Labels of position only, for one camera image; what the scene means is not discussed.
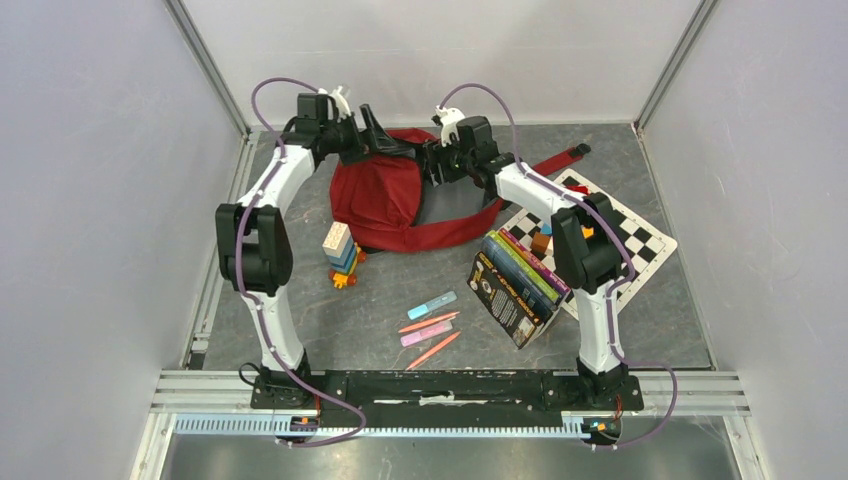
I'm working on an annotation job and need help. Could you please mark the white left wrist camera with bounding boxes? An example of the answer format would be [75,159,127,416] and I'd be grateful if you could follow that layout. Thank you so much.
[317,84,353,122]

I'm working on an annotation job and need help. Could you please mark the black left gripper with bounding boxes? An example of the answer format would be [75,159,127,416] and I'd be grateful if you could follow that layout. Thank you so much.
[320,105,396,168]

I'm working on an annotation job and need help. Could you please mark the pink highlighter pen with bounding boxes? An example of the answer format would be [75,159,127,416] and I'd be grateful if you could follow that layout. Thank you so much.
[400,321,453,347]

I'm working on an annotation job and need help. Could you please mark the blue book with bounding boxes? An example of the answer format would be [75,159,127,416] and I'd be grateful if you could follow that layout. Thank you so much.
[480,235,558,324]

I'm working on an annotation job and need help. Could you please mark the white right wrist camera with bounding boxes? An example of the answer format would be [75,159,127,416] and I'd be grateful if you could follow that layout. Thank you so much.
[433,107,466,147]

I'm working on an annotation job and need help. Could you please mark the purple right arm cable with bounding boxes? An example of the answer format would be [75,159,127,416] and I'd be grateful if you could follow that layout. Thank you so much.
[437,82,680,450]

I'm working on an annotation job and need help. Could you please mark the orange pen upper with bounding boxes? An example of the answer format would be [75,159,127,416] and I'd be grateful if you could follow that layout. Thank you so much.
[398,311,459,334]

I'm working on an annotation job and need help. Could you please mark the orange pen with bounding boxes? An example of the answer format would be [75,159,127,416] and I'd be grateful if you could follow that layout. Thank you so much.
[405,331,461,371]
[398,311,459,334]

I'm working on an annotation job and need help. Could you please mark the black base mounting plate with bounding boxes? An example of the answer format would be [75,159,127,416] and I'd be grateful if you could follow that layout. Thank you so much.
[248,370,645,429]

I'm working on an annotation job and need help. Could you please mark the aluminium frame rail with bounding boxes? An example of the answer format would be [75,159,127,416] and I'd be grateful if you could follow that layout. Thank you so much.
[132,369,767,479]

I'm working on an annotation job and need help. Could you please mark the red toy brick house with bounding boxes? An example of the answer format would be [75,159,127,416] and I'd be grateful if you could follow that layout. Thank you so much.
[566,185,590,196]

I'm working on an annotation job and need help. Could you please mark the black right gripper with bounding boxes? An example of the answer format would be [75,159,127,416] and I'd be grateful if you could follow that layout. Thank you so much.
[421,135,474,188]

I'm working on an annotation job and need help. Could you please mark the red student backpack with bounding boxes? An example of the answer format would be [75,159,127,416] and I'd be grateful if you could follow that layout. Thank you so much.
[329,127,592,255]

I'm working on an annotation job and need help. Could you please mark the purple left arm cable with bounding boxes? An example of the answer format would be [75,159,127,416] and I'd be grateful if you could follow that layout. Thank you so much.
[235,77,367,449]

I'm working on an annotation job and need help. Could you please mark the green book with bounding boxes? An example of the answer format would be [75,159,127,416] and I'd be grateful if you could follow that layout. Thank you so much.
[487,229,563,306]

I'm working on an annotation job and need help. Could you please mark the orange pen lower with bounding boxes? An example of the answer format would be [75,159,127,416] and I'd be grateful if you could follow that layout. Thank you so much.
[405,331,461,371]

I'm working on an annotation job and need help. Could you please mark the black book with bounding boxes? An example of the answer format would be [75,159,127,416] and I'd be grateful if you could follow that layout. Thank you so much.
[467,251,558,349]

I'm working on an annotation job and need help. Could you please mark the blue highlighter pen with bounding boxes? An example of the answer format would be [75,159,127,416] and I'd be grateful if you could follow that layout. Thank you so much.
[407,291,457,321]

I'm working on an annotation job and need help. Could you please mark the colourful block tower toy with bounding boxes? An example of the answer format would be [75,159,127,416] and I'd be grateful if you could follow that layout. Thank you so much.
[322,221,367,289]

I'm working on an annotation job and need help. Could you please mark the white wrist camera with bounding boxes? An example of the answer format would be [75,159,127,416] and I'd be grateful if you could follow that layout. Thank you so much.
[317,84,353,122]
[433,107,466,147]

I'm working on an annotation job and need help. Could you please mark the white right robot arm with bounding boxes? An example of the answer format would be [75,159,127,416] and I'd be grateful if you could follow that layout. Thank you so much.
[426,108,633,408]

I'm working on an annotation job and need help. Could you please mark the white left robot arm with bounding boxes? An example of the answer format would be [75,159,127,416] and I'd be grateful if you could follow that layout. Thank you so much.
[214,89,392,408]

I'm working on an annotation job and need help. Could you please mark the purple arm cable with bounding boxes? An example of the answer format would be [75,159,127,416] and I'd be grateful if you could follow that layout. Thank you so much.
[437,82,680,450]
[235,77,367,449]

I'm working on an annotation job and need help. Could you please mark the purple book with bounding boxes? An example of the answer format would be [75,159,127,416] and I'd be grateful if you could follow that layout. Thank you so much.
[497,228,571,297]

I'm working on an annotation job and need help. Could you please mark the colourful block pile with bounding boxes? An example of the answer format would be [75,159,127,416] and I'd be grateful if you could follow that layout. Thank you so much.
[530,224,553,255]

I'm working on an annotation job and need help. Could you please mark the black white chessboard mat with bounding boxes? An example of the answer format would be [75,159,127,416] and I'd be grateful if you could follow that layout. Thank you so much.
[502,169,677,320]

